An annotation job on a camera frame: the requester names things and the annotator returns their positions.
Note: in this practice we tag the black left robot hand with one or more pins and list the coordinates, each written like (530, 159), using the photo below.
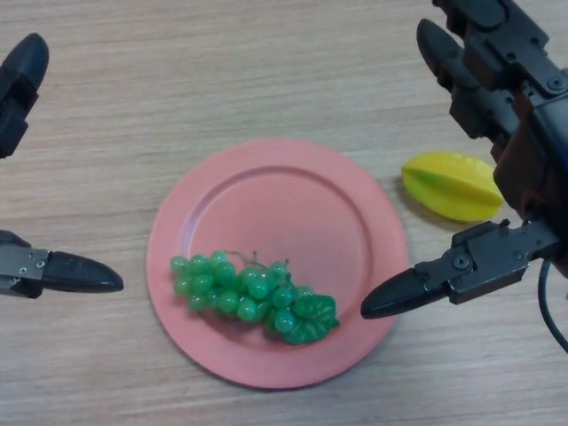
(71, 273)

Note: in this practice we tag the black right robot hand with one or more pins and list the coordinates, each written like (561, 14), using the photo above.
(528, 164)

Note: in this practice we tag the green grape bunch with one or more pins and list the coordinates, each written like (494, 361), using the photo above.
(253, 288)

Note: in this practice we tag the pink round plate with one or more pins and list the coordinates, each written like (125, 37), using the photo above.
(310, 213)

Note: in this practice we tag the yellow starfruit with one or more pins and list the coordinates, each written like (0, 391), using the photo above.
(448, 186)

